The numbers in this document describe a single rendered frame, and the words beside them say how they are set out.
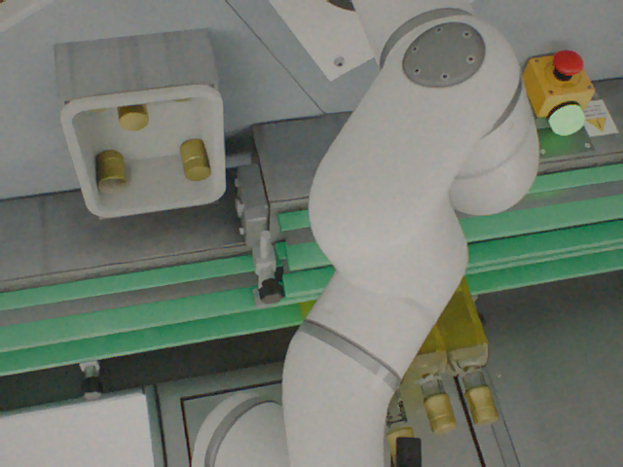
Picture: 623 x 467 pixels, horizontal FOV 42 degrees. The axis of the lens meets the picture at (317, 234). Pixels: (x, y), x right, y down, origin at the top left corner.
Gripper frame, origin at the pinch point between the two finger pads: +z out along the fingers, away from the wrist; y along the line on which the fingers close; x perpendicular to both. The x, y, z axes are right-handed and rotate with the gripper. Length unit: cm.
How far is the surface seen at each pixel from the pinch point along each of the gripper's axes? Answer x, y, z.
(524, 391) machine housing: -21.2, -16.4, 15.9
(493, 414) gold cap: -11.2, 1.5, 5.8
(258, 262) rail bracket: 20.0, 16.7, 17.6
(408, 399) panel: -2.5, -12.6, 12.2
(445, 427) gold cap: -4.9, 1.4, 3.8
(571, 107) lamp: -19, 21, 41
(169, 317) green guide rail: 31.3, 4.7, 15.1
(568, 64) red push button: -18, 25, 45
